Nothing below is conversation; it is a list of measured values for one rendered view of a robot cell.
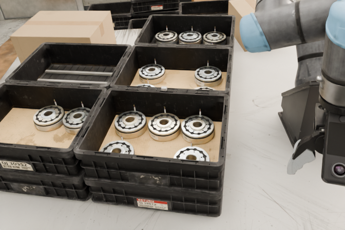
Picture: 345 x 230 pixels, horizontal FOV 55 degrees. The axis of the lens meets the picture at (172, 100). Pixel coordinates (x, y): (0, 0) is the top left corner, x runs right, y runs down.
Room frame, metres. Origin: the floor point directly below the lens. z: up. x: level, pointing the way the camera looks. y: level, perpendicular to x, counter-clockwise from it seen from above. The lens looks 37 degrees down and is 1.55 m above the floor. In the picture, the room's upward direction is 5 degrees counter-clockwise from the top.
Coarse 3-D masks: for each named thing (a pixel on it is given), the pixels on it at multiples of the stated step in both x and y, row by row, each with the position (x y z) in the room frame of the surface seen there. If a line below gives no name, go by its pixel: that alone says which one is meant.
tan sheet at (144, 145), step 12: (180, 120) 0.83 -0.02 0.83; (108, 132) 0.80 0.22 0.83; (144, 132) 0.78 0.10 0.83; (180, 132) 0.77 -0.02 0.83; (216, 132) 0.75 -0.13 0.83; (132, 144) 0.73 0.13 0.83; (144, 144) 0.73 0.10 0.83; (156, 144) 0.73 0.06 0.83; (168, 144) 0.72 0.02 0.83; (180, 144) 0.72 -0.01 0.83; (192, 144) 0.71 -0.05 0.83; (204, 144) 0.71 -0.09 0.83; (216, 144) 0.70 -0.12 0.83; (156, 156) 0.68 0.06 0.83; (168, 156) 0.67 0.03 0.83; (216, 156) 0.66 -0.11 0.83
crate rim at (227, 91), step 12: (132, 48) 1.17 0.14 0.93; (180, 48) 1.14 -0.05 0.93; (192, 48) 1.13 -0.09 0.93; (204, 48) 1.12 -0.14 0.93; (216, 48) 1.11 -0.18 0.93; (228, 48) 1.10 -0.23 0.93; (228, 60) 1.02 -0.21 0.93; (120, 72) 1.00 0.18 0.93; (228, 72) 0.94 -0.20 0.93; (228, 84) 0.87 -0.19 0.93
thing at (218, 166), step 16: (208, 96) 0.82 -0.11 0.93; (224, 96) 0.81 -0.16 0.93; (96, 112) 0.78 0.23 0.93; (224, 112) 0.75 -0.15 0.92; (224, 128) 0.66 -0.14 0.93; (80, 144) 0.65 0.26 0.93; (224, 144) 0.60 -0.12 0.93; (96, 160) 0.61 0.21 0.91; (112, 160) 0.59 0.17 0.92; (128, 160) 0.58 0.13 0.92; (144, 160) 0.57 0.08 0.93; (160, 160) 0.57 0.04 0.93; (176, 160) 0.56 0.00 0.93; (192, 160) 0.56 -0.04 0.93
